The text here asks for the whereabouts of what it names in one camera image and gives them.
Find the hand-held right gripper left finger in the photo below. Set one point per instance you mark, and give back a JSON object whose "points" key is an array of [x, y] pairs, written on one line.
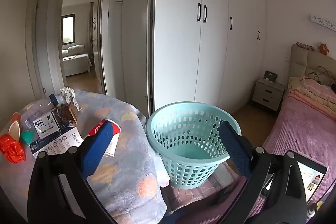
{"points": [[97, 153]]}

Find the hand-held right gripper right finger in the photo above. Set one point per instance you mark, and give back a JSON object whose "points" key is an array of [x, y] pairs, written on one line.
{"points": [[235, 151]]}

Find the red paper cup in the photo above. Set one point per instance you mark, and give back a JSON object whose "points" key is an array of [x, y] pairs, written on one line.
{"points": [[116, 131]]}

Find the brown paper booklet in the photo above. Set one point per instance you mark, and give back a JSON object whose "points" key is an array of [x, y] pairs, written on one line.
{"points": [[71, 114]]}

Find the light blue plastic basket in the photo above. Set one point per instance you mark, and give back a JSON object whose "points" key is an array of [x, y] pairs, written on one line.
{"points": [[183, 163]]}

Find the green snack packet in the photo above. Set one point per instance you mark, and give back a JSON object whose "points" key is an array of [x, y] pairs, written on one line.
{"points": [[27, 136]]}

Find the white printed carton box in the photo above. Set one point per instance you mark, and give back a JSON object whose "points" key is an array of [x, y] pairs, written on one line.
{"points": [[64, 140]]}

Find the small white black box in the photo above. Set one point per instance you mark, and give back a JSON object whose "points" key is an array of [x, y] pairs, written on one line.
{"points": [[47, 125]]}

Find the white spotted cloth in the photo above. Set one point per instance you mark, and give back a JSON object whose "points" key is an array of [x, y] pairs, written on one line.
{"points": [[68, 94]]}

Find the grey nightstand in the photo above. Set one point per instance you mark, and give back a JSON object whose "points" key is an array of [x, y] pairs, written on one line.
{"points": [[267, 94]]}

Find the pink bedspread bed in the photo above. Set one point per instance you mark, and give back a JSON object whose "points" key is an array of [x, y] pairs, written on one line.
{"points": [[302, 134]]}

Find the clear bottle with blue cap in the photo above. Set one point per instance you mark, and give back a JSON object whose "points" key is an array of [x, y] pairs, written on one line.
{"points": [[39, 108]]}

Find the black smartphone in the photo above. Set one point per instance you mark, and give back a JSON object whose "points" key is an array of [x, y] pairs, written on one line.
{"points": [[312, 175]]}

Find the orange plastic bag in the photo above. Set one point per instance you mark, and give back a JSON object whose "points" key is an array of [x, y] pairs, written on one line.
{"points": [[11, 148]]}

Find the cream plastic scoop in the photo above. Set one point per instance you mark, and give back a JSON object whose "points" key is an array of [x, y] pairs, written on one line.
{"points": [[14, 130]]}

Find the orange plastic scoop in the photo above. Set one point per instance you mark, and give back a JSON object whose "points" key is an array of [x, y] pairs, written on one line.
{"points": [[16, 116]]}

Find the white upholstered bed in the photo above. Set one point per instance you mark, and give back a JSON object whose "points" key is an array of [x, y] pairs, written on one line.
{"points": [[76, 64]]}

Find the yellow folded blanket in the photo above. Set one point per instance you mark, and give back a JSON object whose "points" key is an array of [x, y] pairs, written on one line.
{"points": [[295, 82]]}

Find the pink folded blanket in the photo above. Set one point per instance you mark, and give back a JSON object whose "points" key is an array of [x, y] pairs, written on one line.
{"points": [[320, 98]]}

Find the cream sofa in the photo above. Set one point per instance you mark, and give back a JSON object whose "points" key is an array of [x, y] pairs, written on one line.
{"points": [[74, 50]]}

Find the white wardrobe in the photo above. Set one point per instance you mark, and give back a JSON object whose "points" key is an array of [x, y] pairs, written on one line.
{"points": [[178, 56]]}

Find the beige padded headboard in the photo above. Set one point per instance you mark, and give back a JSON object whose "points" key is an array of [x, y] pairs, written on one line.
{"points": [[302, 61]]}

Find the dark patterned cloth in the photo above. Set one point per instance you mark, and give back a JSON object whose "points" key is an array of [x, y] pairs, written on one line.
{"points": [[305, 46]]}

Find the dark framed window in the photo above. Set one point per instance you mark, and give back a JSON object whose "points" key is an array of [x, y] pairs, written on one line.
{"points": [[67, 29]]}

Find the white room door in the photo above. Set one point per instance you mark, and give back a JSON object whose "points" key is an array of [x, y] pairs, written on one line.
{"points": [[136, 29]]}

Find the orange plush toy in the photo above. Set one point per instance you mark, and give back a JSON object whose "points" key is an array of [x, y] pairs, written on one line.
{"points": [[324, 48]]}

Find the dark picture frame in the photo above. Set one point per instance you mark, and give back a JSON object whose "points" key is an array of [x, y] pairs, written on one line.
{"points": [[270, 75]]}

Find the white wall sign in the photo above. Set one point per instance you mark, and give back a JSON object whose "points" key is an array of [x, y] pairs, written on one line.
{"points": [[324, 22]]}

